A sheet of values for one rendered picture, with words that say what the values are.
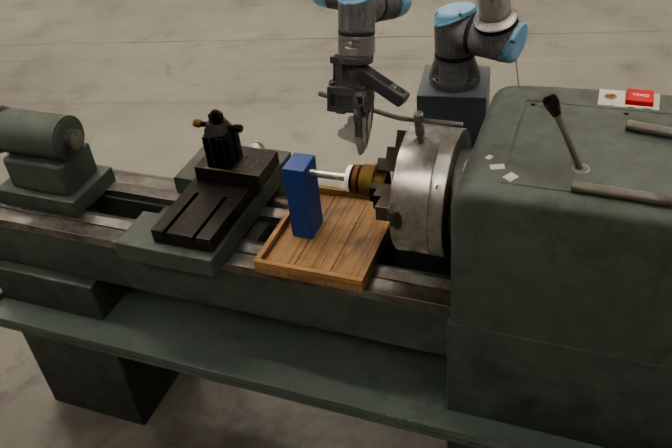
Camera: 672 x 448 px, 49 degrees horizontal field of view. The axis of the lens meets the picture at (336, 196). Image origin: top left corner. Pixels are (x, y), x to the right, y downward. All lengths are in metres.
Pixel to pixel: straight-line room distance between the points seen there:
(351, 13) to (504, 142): 0.45
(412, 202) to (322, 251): 0.38
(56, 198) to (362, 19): 1.22
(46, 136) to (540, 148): 1.37
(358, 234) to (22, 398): 1.62
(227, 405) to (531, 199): 1.63
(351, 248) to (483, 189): 0.54
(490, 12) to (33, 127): 1.32
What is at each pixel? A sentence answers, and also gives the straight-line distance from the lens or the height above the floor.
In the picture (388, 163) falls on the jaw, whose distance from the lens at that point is 1.81.
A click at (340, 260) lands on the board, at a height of 0.89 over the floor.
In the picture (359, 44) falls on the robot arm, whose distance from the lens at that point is 1.49.
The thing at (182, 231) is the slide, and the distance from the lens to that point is 1.97.
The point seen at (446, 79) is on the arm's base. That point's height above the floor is 1.14.
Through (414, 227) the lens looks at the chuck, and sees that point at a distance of 1.68.
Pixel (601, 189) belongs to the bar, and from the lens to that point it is 1.51.
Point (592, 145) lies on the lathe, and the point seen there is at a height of 1.26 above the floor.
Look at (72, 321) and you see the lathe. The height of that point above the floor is 0.54.
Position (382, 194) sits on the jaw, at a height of 1.11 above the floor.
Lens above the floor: 2.15
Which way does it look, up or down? 36 degrees down
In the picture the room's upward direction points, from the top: 6 degrees counter-clockwise
